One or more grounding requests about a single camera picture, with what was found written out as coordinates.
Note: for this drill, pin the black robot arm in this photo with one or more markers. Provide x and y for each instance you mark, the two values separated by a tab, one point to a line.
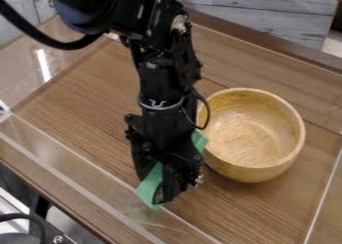
153	28

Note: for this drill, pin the clear acrylic tray wall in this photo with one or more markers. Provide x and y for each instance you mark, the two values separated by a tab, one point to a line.
63	142

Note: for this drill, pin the green rectangular block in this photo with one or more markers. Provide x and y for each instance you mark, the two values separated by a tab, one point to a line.
149	186

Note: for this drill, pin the light wooden bowl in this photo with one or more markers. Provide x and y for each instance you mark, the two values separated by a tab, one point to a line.
255	134

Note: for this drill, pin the black metal table leg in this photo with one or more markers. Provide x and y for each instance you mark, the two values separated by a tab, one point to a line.
40	206

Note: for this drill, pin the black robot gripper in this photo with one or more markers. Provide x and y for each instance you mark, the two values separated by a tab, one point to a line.
159	134

